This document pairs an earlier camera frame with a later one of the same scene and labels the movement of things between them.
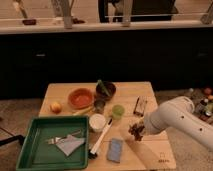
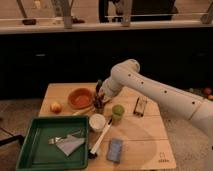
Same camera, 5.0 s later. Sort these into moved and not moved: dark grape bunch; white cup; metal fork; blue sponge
Moved: dark grape bunch
Not moved: white cup; blue sponge; metal fork
